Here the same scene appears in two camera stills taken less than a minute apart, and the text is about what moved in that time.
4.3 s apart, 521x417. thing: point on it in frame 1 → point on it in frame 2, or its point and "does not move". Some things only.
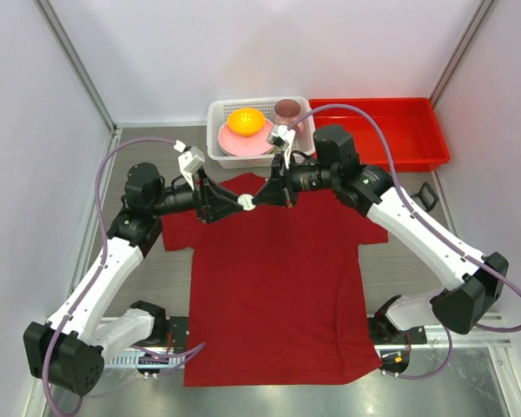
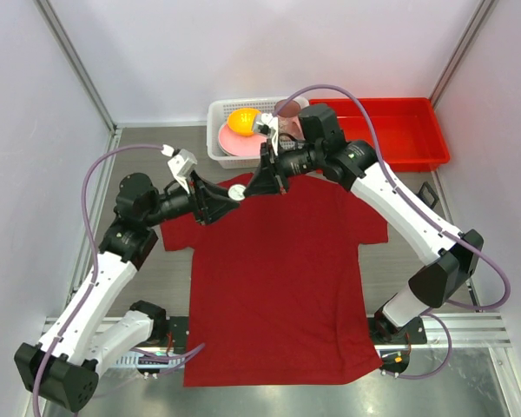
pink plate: x=236 y=144 does not move
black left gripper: x=211 y=202 does not move
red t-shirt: x=275 y=294 does not move
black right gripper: x=278 y=189 → x=264 y=182
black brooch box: x=427 y=197 does not move
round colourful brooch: x=246 y=201 → x=236 y=192
